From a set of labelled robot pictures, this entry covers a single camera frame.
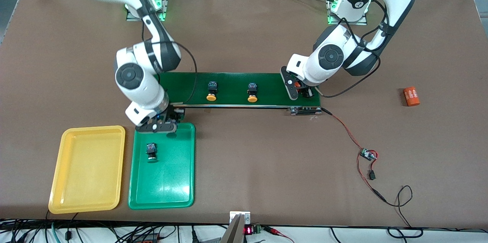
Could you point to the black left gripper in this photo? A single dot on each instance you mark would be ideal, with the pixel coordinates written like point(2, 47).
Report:
point(305, 91)

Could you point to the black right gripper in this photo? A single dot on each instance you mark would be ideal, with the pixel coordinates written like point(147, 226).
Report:
point(176, 114)

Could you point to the orange 4680 battery cylinder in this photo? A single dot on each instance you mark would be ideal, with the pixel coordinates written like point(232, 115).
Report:
point(297, 83)
point(411, 96)

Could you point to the yellow mushroom push button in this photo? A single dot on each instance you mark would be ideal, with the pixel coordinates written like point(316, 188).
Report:
point(211, 87)
point(252, 88)

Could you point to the green mushroom push button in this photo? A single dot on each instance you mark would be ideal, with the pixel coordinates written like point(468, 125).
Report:
point(151, 147)

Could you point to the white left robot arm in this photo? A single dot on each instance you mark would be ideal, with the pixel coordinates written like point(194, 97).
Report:
point(329, 57)

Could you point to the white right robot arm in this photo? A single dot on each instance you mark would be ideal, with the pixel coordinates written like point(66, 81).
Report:
point(131, 77)

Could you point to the green conveyor belt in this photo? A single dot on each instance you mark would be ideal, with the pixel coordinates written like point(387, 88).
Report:
point(232, 87)

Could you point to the green plastic tray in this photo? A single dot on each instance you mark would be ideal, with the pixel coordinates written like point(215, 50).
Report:
point(162, 186)

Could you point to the small black circuit board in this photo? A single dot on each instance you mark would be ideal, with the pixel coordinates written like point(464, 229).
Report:
point(368, 154)

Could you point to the yellow plastic tray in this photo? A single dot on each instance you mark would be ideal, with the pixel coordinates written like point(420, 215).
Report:
point(87, 182)

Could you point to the grey metal pole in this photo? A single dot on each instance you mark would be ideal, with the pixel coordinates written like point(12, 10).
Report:
point(232, 233)

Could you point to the red LED display module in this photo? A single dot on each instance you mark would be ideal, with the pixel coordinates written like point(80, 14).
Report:
point(251, 230)

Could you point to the red clip lead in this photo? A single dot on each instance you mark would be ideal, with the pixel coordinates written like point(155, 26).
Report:
point(276, 231)

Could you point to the black inline switch with leads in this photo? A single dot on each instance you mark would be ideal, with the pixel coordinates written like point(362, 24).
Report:
point(371, 175)

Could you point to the small metal bracket plate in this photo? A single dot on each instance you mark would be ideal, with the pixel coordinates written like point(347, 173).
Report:
point(240, 214)

